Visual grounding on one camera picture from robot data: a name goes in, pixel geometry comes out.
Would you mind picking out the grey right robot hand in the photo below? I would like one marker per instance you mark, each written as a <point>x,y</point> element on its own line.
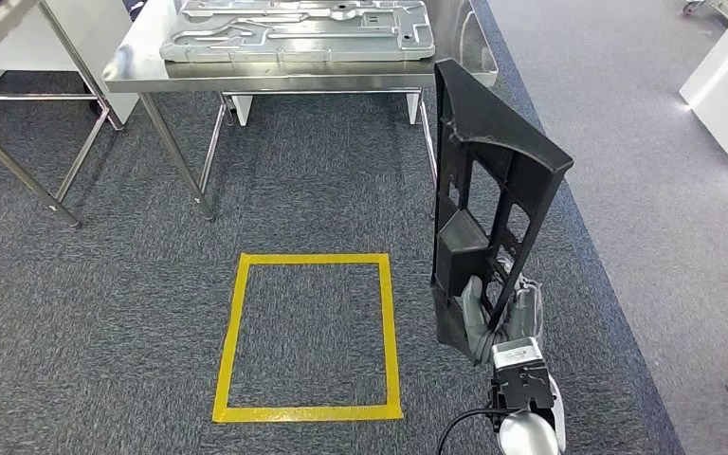
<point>474,308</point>

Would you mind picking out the black plastic frame part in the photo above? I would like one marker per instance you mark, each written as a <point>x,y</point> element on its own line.
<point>496,125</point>

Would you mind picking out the stainless steel workbench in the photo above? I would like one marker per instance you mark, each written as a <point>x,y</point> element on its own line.
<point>276,70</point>

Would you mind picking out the aluminium fixture plate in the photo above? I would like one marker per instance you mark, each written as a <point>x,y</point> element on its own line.
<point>288,38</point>

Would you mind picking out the stainless steel table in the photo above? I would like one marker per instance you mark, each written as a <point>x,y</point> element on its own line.
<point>18,166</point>

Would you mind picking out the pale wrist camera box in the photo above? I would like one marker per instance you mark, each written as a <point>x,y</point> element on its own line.
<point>524,383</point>

